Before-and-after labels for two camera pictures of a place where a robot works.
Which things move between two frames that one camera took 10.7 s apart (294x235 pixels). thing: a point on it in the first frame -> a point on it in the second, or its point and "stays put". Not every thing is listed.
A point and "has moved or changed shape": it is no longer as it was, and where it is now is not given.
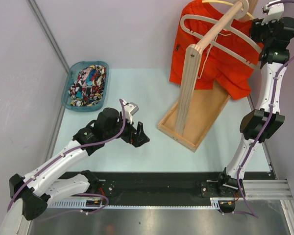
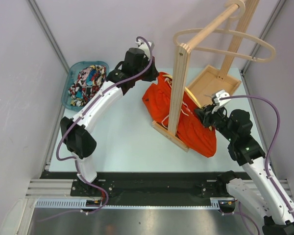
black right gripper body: [262, 33] -> [218, 119]
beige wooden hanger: [231, 30] has moved or changed shape
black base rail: [169, 188] stays put
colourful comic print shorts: [87, 88] stays put
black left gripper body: [127, 134] -> [146, 64]
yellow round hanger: [218, 1] -> [187, 89]
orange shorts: [228, 61] -> [191, 128]
